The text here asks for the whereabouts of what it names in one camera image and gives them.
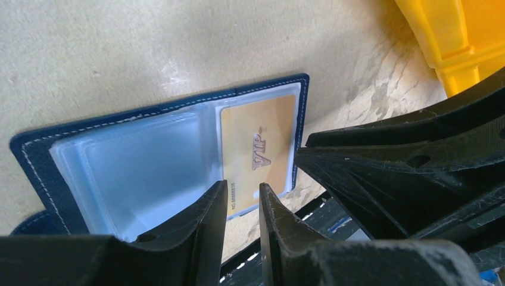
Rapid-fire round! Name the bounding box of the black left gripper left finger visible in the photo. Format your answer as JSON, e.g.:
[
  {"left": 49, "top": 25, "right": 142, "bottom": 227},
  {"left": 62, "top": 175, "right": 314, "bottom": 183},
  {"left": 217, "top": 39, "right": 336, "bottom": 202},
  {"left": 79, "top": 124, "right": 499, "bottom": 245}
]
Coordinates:
[{"left": 1, "top": 181, "right": 228, "bottom": 285}]

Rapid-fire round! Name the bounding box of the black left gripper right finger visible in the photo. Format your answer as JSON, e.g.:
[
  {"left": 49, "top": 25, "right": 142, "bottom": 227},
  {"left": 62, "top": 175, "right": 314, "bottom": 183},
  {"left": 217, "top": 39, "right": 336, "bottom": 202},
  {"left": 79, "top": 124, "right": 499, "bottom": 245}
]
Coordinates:
[{"left": 259, "top": 183, "right": 481, "bottom": 285}]

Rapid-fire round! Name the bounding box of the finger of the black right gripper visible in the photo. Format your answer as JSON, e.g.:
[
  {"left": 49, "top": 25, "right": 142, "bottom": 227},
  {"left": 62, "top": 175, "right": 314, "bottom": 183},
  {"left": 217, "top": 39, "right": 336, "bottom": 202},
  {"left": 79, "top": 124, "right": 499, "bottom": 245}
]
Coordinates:
[
  {"left": 295, "top": 117, "right": 504, "bottom": 253},
  {"left": 306, "top": 69, "right": 504, "bottom": 147}
]

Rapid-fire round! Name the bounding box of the orange card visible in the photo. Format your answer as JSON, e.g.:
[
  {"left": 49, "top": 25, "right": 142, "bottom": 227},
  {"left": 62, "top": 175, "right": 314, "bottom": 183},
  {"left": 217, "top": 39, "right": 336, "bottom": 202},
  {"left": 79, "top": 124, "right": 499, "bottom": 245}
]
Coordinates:
[{"left": 220, "top": 94, "right": 298, "bottom": 217}]

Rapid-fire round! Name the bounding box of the yellow plastic bin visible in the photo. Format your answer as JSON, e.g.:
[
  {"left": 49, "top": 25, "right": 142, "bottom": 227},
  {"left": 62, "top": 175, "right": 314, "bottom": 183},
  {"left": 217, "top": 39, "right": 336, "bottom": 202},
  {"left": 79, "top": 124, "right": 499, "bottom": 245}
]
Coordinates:
[{"left": 395, "top": 0, "right": 504, "bottom": 97}]

